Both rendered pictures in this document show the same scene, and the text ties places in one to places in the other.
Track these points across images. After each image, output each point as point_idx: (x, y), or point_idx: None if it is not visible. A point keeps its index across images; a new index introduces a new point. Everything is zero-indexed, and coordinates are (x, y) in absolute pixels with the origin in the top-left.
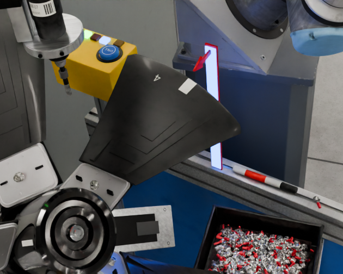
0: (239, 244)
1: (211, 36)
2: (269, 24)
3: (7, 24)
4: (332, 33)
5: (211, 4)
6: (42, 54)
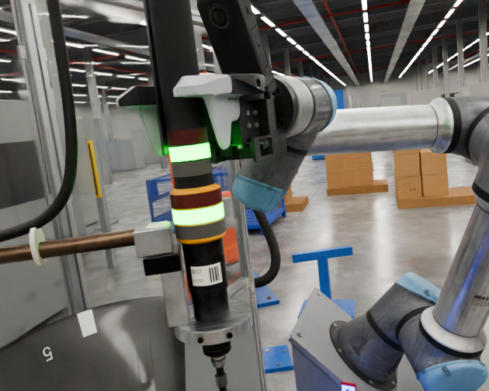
0: None
1: (331, 388)
2: (383, 375)
3: (143, 340)
4: (466, 366)
5: (327, 354)
6: (202, 337)
